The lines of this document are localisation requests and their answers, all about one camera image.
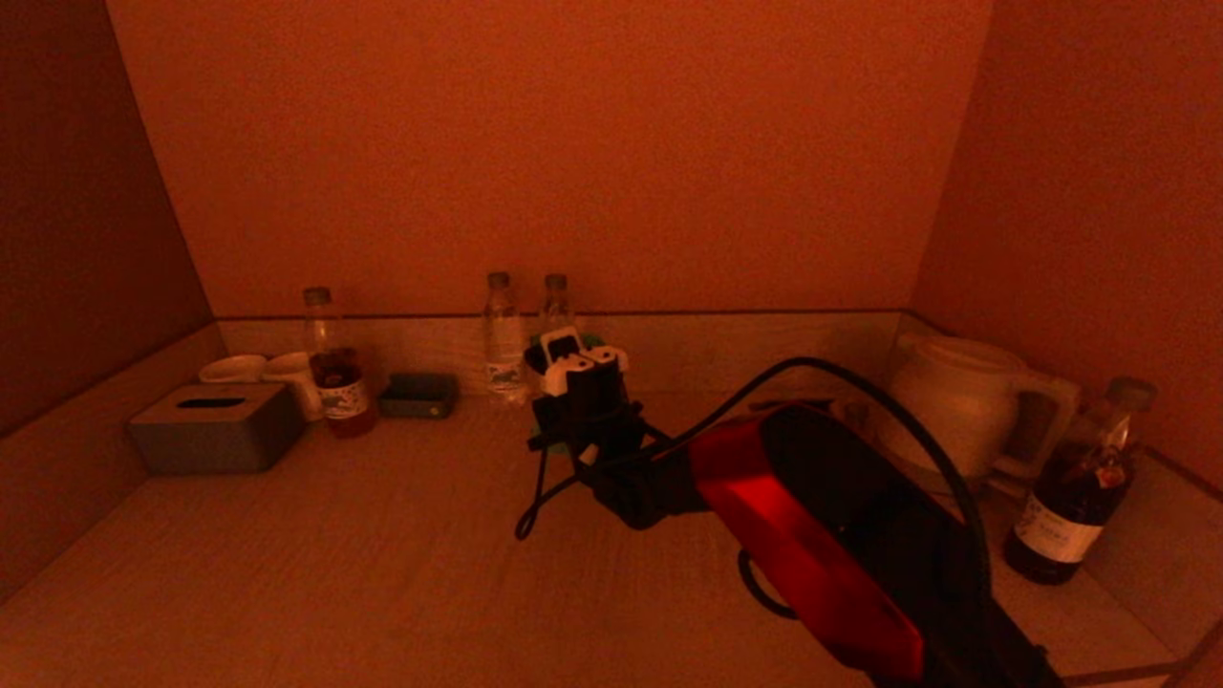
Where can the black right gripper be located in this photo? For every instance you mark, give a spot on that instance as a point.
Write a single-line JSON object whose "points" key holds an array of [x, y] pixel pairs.
{"points": [[588, 425]]}

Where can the right robot arm red black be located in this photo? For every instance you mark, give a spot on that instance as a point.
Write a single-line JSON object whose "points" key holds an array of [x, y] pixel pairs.
{"points": [[831, 535]]}

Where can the clear water bottle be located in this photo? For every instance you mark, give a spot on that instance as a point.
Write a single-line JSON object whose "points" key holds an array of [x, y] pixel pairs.
{"points": [[504, 358], [556, 311]]}

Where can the small dark rectangular tray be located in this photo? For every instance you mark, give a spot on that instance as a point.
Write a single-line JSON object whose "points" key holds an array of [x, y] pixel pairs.
{"points": [[418, 396]]}

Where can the half-full red tea bottle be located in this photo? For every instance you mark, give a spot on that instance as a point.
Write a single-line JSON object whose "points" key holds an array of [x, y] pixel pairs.
{"points": [[342, 401]]}

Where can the white ceramic cup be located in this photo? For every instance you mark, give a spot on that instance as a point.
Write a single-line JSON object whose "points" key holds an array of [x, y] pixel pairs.
{"points": [[296, 375], [233, 369]]}

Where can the grey tissue box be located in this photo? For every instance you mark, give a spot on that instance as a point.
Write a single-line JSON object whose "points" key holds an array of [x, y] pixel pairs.
{"points": [[220, 441]]}

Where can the white electric kettle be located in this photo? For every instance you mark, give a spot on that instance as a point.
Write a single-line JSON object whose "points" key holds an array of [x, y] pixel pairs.
{"points": [[955, 401]]}

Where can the dark drink bottle white label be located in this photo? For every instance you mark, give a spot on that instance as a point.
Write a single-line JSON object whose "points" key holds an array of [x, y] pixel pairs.
{"points": [[1075, 497]]}

